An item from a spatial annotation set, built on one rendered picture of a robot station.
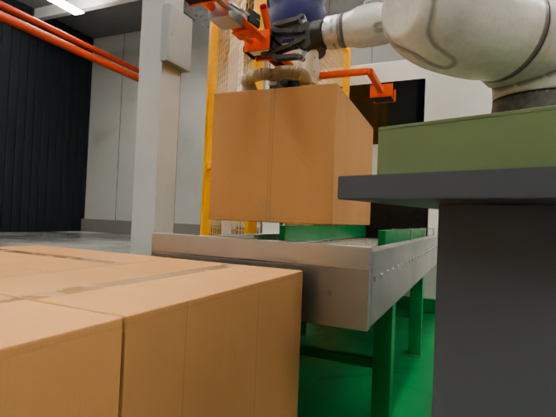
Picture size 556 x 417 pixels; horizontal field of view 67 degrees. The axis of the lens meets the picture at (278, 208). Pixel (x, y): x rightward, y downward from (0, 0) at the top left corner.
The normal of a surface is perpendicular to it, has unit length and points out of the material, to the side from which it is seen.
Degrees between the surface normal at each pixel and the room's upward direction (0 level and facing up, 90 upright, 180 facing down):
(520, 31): 116
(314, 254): 90
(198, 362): 90
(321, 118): 90
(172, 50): 90
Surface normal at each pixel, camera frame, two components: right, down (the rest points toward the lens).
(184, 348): 0.90, 0.03
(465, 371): -0.69, -0.04
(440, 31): -0.13, 0.72
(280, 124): -0.38, -0.04
